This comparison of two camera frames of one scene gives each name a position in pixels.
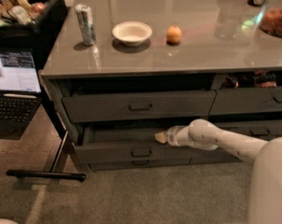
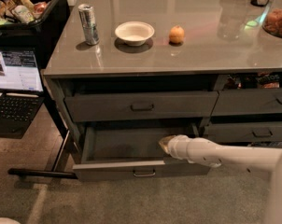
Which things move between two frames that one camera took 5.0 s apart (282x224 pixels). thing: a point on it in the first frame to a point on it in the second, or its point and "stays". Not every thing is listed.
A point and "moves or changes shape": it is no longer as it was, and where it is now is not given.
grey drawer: [132, 142] moves or changes shape
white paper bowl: [132, 33] stays
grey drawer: [250, 99] stays
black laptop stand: [54, 173] stays
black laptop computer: [15, 92] stays
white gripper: [172, 136] to [177, 147]
